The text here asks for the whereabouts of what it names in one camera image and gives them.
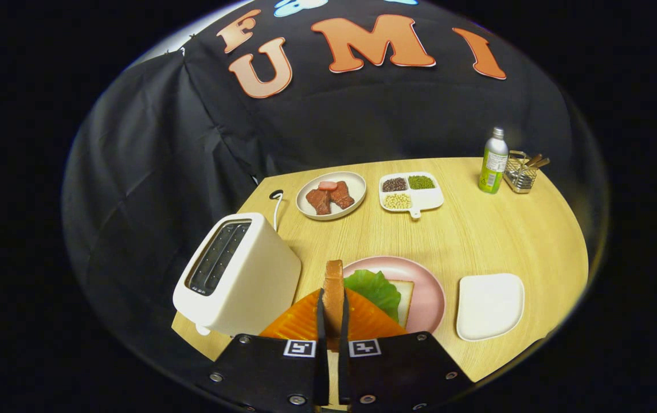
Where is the white square plate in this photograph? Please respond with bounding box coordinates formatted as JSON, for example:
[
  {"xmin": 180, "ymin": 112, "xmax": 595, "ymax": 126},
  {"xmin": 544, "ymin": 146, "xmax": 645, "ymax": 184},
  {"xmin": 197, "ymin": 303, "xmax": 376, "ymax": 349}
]
[{"xmin": 456, "ymin": 273, "xmax": 526, "ymax": 342}]

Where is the brown toast slice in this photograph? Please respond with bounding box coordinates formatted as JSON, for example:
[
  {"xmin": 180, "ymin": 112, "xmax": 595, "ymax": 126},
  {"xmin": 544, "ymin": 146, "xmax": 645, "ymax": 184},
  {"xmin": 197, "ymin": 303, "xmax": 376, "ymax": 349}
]
[{"xmin": 323, "ymin": 259, "xmax": 346, "ymax": 352}]

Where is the green and silver bottle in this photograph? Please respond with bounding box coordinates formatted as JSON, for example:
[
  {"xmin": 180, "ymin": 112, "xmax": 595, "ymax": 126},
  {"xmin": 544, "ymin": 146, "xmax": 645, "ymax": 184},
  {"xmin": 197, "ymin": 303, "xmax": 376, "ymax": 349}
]
[{"xmin": 478, "ymin": 127, "xmax": 509, "ymax": 194}]

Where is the white round plate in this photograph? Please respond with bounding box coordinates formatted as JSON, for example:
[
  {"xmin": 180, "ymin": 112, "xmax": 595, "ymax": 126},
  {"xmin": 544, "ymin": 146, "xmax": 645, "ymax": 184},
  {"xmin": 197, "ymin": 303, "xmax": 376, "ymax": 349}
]
[{"xmin": 295, "ymin": 171, "xmax": 367, "ymax": 221}]

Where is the white toaster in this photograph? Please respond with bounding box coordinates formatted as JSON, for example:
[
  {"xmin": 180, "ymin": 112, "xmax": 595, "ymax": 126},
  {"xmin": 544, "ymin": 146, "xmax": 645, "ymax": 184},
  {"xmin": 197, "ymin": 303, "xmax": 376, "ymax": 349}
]
[{"xmin": 173, "ymin": 213, "xmax": 302, "ymax": 337}]

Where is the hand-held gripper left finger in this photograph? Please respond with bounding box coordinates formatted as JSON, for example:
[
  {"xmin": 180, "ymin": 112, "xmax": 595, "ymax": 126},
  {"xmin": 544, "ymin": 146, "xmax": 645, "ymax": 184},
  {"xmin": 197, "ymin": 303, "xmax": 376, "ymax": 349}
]
[{"xmin": 202, "ymin": 288, "xmax": 330, "ymax": 412}]

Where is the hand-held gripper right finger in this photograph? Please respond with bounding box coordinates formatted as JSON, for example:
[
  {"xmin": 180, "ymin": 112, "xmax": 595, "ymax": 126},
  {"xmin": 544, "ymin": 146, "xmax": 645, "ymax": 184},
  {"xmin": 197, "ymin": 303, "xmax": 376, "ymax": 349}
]
[{"xmin": 337, "ymin": 288, "xmax": 474, "ymax": 412}]

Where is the green lettuce leaf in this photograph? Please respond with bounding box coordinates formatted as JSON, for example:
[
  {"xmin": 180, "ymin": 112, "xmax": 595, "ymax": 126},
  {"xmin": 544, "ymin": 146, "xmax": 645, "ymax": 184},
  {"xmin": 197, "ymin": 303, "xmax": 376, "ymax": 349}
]
[{"xmin": 344, "ymin": 270, "xmax": 402, "ymax": 322}]

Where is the red-brown meat piece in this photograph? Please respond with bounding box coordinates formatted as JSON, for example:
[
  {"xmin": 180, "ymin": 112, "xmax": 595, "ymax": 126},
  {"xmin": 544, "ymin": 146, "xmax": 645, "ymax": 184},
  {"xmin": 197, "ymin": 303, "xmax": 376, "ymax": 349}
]
[
  {"xmin": 306, "ymin": 189, "xmax": 332, "ymax": 216},
  {"xmin": 328, "ymin": 181, "xmax": 355, "ymax": 209}
]

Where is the pink round plate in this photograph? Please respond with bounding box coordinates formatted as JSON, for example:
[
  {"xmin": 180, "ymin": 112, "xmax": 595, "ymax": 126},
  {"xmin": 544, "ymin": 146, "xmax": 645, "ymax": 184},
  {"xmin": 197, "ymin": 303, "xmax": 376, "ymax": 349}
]
[{"xmin": 342, "ymin": 256, "xmax": 447, "ymax": 335}]

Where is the white bread slice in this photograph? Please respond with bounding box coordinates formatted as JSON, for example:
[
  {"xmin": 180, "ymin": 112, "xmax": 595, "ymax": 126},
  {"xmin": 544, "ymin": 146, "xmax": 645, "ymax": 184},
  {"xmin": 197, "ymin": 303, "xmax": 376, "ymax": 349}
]
[{"xmin": 389, "ymin": 279, "xmax": 415, "ymax": 329}]

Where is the white divided dish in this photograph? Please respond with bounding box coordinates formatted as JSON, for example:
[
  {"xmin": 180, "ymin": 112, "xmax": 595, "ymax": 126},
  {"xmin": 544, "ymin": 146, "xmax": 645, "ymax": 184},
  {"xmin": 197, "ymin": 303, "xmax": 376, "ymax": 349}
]
[{"xmin": 378, "ymin": 172, "xmax": 445, "ymax": 220}]

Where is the wire utensil holder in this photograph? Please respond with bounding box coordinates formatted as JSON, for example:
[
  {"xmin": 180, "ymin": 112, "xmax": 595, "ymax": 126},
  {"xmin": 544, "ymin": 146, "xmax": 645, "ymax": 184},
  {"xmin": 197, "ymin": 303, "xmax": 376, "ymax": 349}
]
[{"xmin": 503, "ymin": 150, "xmax": 538, "ymax": 194}]

